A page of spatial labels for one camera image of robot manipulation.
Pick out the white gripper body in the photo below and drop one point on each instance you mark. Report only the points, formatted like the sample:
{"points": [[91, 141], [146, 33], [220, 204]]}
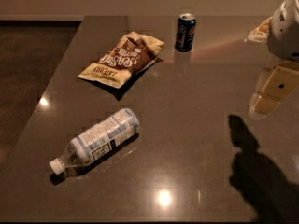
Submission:
{"points": [[284, 36]]}

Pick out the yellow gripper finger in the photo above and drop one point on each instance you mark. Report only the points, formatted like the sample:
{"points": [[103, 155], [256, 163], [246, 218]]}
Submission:
{"points": [[260, 33], [273, 86]]}

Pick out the clear plastic water bottle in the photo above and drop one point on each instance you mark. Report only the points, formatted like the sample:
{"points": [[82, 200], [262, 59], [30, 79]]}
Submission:
{"points": [[97, 141]]}

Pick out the dark blue soda can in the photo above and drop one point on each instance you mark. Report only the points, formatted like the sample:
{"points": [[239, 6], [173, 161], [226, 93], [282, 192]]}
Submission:
{"points": [[185, 32]]}

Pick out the brown chips bag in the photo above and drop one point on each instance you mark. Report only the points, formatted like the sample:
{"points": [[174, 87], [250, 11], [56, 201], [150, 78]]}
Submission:
{"points": [[133, 54]]}

